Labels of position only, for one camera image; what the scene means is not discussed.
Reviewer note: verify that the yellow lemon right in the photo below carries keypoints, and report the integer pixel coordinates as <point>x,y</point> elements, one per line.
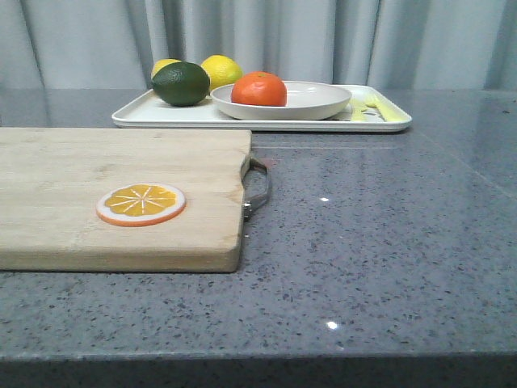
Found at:
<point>221,70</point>

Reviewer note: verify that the yellow lemon left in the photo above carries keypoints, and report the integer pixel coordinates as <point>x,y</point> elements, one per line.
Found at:
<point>161,65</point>

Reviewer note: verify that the dark green lime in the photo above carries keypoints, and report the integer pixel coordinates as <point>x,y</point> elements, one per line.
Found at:
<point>181,84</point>

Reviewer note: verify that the grey curtain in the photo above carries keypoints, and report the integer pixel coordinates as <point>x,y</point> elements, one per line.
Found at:
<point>386,44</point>

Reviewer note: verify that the yellow lemon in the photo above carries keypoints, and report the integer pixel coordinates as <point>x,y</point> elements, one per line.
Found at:
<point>161,65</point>
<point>221,70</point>

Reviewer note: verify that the orange slice toy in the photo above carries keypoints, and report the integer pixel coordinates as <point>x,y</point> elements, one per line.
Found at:
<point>141,204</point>

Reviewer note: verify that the orange mandarin fruit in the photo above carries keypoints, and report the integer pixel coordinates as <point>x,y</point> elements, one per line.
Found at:
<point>261,89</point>

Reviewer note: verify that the white rectangular tray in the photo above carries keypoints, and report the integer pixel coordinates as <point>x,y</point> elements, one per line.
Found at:
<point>149,111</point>

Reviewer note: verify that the yellow plastic fork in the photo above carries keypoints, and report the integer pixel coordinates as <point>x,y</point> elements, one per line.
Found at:
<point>388,114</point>

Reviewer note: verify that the wooden cutting board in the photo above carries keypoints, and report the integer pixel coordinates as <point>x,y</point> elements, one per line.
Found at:
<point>53,178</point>

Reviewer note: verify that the metal cutting board handle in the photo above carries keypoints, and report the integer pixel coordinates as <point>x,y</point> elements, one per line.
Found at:
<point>258,191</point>

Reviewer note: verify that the beige round plate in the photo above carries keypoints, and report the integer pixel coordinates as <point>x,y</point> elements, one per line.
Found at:
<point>305,101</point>

